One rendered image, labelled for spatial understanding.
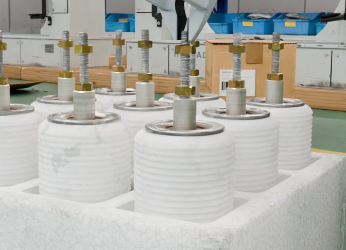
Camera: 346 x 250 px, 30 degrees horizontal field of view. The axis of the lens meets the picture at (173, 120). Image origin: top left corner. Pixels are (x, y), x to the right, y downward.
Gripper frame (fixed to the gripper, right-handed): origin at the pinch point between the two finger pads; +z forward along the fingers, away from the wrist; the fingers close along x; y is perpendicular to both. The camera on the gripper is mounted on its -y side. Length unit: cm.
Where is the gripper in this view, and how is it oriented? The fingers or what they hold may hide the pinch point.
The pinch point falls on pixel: (188, 26)
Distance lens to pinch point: 60.7
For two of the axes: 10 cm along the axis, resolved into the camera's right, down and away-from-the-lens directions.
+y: -5.7, 1.1, -8.2
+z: -0.1, 9.9, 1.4
